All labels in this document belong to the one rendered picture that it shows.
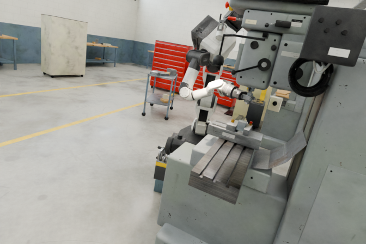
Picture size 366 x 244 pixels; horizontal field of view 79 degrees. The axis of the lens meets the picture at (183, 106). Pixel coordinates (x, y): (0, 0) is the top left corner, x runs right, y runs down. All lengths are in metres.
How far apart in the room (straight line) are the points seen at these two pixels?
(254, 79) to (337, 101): 0.42
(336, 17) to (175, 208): 1.47
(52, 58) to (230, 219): 6.20
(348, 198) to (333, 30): 0.80
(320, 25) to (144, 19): 11.87
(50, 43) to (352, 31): 6.58
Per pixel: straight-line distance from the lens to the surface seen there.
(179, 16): 11.72
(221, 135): 1.53
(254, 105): 1.94
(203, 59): 1.68
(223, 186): 1.07
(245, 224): 1.65
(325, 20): 1.10
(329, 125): 1.28
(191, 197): 1.67
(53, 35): 6.95
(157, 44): 6.91
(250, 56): 1.36
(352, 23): 1.11
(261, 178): 1.45
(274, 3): 1.36
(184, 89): 1.63
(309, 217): 1.47
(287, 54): 1.33
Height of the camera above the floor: 1.49
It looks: 16 degrees down
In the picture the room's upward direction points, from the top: 10 degrees clockwise
